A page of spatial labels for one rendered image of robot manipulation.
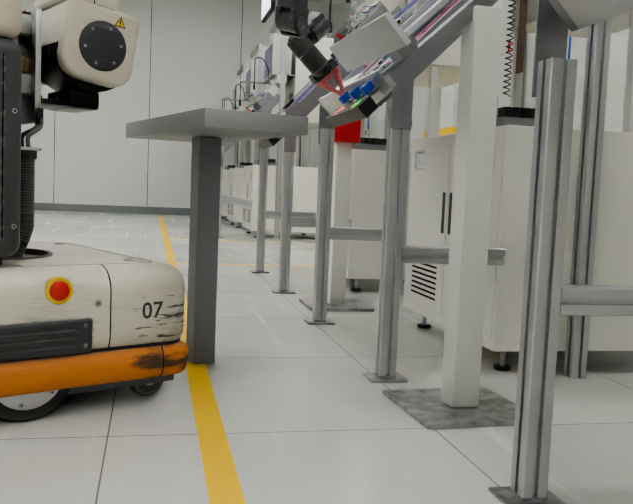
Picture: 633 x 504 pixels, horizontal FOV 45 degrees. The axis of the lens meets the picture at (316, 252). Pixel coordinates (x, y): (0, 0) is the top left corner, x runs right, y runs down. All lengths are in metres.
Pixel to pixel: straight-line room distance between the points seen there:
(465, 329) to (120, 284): 0.69
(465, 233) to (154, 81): 9.24
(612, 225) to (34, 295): 1.39
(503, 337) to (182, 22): 9.17
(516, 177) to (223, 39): 9.01
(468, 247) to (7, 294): 0.87
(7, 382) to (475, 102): 1.02
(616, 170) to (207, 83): 8.91
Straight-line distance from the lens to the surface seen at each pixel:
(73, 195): 10.59
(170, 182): 10.54
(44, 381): 1.49
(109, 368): 1.53
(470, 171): 1.56
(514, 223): 1.94
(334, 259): 2.86
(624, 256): 2.10
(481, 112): 1.57
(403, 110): 1.78
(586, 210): 1.98
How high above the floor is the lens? 0.45
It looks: 5 degrees down
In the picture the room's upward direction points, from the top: 2 degrees clockwise
